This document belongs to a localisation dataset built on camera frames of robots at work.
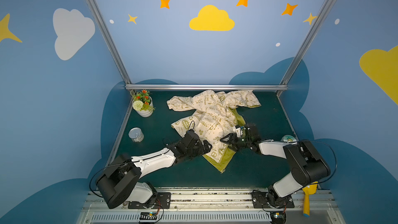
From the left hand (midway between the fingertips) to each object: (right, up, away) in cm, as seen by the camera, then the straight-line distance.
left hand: (207, 147), depth 85 cm
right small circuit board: (+34, -31, -12) cm, 47 cm away
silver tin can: (-42, +6, +6) cm, 43 cm away
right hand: (+10, +3, +5) cm, 11 cm away
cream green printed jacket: (+6, +17, +16) cm, 25 cm away
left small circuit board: (-29, -30, -12) cm, 43 cm away
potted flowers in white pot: (-40, +25, +10) cm, 48 cm away
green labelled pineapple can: (+47, +4, +3) cm, 47 cm away
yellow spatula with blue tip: (+52, -20, -7) cm, 56 cm away
